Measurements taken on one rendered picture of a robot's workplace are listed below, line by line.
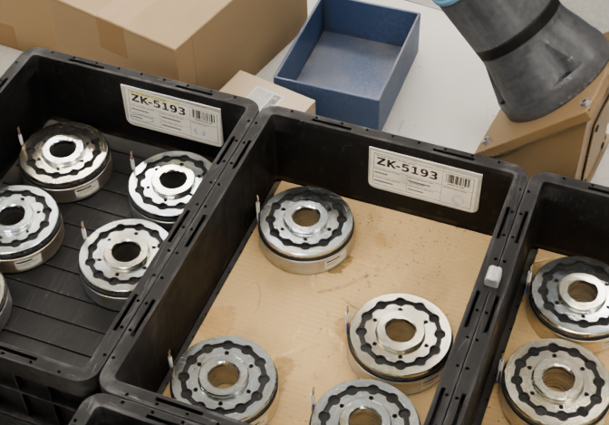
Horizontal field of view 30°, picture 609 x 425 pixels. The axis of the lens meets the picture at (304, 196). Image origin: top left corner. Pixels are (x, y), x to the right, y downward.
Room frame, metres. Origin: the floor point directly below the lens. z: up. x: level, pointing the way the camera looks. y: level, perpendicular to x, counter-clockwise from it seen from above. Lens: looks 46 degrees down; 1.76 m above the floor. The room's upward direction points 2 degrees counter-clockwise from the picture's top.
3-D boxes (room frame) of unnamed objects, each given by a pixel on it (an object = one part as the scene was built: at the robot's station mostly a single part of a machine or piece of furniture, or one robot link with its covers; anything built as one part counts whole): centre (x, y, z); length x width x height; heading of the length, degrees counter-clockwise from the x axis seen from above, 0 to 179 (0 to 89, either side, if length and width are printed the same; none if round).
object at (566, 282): (0.71, -0.28, 0.86); 0.05 x 0.05 x 0.01
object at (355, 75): (1.24, -0.07, 0.73); 0.20 x 0.15 x 0.07; 159
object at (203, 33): (1.31, 0.16, 0.78); 0.30 x 0.22 x 0.16; 145
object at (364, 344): (0.67, -0.09, 0.86); 0.10 x 0.10 x 0.01
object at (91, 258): (0.78, 0.19, 0.86); 0.10 x 0.10 x 0.01
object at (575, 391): (0.61, -0.23, 0.86); 0.05 x 0.05 x 0.01
